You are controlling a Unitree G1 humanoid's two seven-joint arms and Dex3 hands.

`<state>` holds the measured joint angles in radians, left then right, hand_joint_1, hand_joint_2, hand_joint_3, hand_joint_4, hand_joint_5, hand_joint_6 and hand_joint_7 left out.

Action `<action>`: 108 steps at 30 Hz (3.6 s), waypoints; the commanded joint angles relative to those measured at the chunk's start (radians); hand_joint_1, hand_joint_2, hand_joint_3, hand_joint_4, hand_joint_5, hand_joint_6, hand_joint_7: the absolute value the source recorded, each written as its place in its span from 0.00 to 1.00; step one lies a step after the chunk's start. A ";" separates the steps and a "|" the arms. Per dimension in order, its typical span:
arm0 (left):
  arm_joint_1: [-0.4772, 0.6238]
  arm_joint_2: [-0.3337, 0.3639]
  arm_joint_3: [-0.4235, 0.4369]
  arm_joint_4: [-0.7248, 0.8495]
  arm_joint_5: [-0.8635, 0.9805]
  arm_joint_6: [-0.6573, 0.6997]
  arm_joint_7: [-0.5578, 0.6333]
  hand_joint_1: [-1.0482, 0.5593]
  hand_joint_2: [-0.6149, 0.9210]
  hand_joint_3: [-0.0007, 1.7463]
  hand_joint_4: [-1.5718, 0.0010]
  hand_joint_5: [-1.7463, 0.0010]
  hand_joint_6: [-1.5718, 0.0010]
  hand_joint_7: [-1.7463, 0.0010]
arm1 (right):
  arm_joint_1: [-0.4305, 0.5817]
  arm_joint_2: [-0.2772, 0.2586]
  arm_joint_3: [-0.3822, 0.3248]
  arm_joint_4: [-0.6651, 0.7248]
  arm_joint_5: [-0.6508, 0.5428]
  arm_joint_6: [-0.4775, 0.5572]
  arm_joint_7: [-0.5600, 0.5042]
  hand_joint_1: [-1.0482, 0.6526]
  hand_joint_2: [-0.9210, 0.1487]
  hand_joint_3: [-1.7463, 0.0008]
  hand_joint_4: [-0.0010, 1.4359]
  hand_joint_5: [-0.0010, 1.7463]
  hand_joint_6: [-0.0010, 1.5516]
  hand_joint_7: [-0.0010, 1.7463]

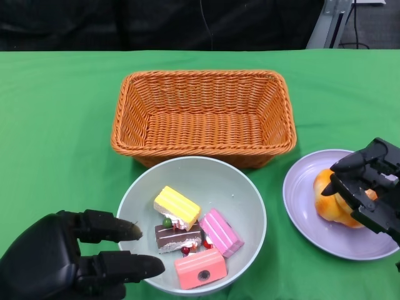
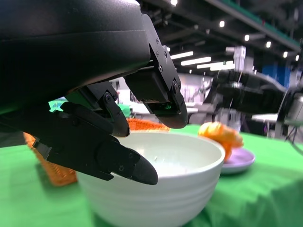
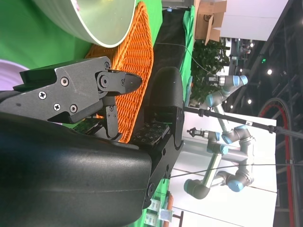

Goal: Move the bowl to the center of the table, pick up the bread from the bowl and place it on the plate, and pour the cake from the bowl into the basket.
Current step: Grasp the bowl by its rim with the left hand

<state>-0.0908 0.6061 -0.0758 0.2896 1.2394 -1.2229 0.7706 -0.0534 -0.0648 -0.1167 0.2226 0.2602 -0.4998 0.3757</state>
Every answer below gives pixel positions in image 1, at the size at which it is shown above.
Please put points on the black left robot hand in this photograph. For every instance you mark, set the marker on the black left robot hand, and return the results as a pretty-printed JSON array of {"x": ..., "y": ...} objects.
[{"x": 37, "y": 265}]

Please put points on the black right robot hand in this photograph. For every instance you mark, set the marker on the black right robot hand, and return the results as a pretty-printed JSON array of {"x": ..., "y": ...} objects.
[{"x": 381, "y": 156}]

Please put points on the white orange-striped donut bread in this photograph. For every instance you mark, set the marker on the white orange-striped donut bread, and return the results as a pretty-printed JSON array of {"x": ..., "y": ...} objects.
[{"x": 323, "y": 181}]

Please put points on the grey round bowl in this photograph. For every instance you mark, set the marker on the grey round bowl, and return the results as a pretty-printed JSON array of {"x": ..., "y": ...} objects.
[{"x": 187, "y": 175}]

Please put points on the white round plate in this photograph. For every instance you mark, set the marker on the white round plate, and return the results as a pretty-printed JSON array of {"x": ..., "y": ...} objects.
[{"x": 300, "y": 200}]

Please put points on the brown chocolate cake piece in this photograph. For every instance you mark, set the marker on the brown chocolate cake piece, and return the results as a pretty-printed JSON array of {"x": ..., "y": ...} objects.
[{"x": 175, "y": 236}]

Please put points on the yellow decorated cake slice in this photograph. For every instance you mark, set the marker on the yellow decorated cake slice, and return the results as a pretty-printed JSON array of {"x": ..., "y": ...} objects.
[{"x": 178, "y": 203}]

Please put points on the coral red cake slice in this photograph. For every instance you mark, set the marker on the coral red cake slice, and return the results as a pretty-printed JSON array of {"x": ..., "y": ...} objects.
[{"x": 197, "y": 265}]

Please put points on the pink cake slice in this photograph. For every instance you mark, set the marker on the pink cake slice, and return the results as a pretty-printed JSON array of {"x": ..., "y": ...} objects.
[{"x": 218, "y": 231}]

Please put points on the orange wicker basket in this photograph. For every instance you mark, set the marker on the orange wicker basket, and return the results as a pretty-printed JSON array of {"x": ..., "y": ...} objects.
[{"x": 203, "y": 131}]

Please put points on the grey metal stand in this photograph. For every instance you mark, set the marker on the grey metal stand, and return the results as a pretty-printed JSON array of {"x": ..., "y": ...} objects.
[{"x": 323, "y": 31}]

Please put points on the green tablecloth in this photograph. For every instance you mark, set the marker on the green tablecloth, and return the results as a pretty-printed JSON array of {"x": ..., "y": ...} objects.
[{"x": 47, "y": 109}]

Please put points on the black fabric backdrop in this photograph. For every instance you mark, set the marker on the black fabric backdrop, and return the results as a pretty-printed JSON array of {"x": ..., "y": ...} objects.
[{"x": 93, "y": 25}]

